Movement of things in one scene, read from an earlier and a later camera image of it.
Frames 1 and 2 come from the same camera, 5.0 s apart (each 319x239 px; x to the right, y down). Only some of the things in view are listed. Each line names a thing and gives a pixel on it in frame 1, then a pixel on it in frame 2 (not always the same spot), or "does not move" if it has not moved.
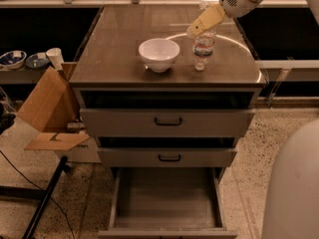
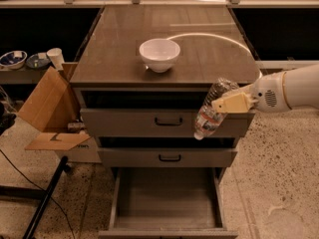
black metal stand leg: [63, 167] does not move
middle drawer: [167, 151] does not move
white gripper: [233, 2] to [268, 93]
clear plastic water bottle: [203, 44] to [209, 118]
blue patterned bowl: [13, 60] does not move
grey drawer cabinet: [156, 98] does not move
